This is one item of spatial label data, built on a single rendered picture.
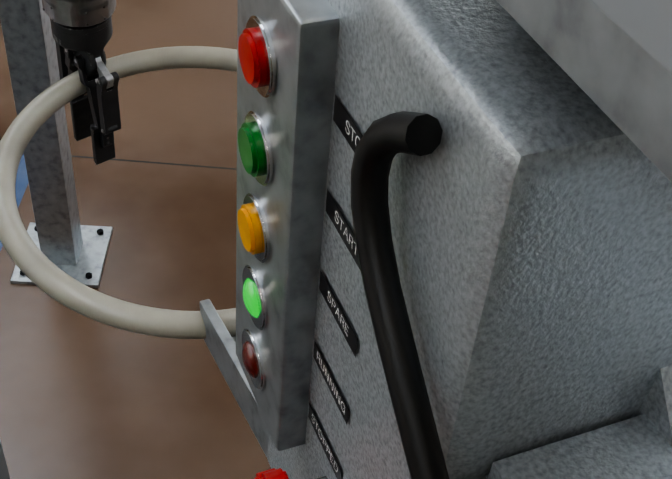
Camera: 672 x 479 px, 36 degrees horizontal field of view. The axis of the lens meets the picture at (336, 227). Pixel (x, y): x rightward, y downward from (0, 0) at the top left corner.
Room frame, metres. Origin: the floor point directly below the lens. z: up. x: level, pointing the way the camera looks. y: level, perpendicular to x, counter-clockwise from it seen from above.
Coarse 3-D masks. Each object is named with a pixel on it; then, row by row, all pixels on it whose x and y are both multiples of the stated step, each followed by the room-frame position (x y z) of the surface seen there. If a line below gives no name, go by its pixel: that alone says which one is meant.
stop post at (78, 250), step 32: (0, 0) 1.66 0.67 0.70; (32, 0) 1.67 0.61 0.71; (32, 32) 1.67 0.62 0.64; (32, 64) 1.66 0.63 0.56; (32, 96) 1.66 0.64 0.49; (64, 128) 1.72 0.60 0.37; (32, 160) 1.66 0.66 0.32; (64, 160) 1.69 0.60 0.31; (32, 192) 1.66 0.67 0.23; (64, 192) 1.67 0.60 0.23; (32, 224) 1.79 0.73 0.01; (64, 224) 1.67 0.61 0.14; (64, 256) 1.66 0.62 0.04; (96, 256) 1.70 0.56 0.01
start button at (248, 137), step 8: (240, 128) 0.38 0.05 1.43; (248, 128) 0.38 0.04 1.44; (240, 136) 0.38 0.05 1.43; (248, 136) 0.37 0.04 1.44; (256, 136) 0.37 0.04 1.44; (240, 144) 0.38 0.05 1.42; (248, 144) 0.37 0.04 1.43; (256, 144) 0.37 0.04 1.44; (240, 152) 0.38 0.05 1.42; (248, 152) 0.37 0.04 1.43; (256, 152) 0.37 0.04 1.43; (248, 160) 0.37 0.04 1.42; (256, 160) 0.37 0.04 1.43; (248, 168) 0.37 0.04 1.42; (256, 168) 0.37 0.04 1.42; (256, 176) 0.37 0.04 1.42
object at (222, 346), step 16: (208, 304) 0.73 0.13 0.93; (208, 320) 0.71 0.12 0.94; (208, 336) 0.71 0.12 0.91; (224, 336) 0.67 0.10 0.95; (224, 352) 0.66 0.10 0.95; (224, 368) 0.66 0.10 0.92; (240, 368) 0.62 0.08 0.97; (240, 384) 0.61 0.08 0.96; (240, 400) 0.61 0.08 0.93; (256, 416) 0.57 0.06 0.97; (256, 432) 0.57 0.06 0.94
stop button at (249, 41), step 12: (240, 36) 0.38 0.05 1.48; (252, 36) 0.38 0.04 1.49; (240, 48) 0.38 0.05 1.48; (252, 48) 0.37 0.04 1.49; (240, 60) 0.38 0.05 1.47; (252, 60) 0.37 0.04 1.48; (264, 60) 0.37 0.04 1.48; (252, 72) 0.37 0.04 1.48; (264, 72) 0.37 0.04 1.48; (252, 84) 0.37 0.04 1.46; (264, 84) 0.37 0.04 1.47
